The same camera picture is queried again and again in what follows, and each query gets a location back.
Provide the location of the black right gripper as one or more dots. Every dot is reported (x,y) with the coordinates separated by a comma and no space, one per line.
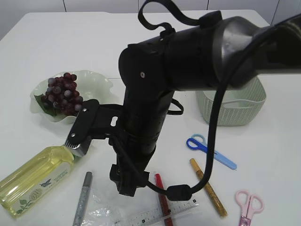
(133,155)

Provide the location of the clear plastic sheet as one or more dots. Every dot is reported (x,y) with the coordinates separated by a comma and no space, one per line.
(106,207)

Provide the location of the blue scissors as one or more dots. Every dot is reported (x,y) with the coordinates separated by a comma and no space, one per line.
(197,142)

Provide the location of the purple grape bunch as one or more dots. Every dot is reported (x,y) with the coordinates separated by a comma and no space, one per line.
(61,96)

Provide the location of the yellow tea bottle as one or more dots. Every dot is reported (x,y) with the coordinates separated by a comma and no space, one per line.
(28,184)

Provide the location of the pink scissors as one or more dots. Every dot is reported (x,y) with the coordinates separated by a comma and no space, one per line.
(247,210)

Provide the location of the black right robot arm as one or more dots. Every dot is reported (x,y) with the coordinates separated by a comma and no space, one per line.
(214,54)

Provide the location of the gold glitter pen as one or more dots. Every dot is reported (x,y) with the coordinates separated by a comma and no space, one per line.
(209,190)

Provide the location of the clear plastic ruler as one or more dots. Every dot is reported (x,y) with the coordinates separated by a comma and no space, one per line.
(156,214)

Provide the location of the pale green wavy glass plate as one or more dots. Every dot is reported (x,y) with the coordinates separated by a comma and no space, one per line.
(90,85)

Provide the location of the red glitter pen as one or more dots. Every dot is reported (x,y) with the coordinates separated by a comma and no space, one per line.
(163,201)

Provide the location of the silver glitter pen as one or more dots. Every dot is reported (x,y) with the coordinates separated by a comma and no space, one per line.
(83,200)

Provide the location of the pale green woven basket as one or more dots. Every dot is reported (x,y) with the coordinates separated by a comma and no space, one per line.
(238,108)

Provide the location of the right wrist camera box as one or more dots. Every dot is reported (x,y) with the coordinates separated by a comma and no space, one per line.
(92,122)

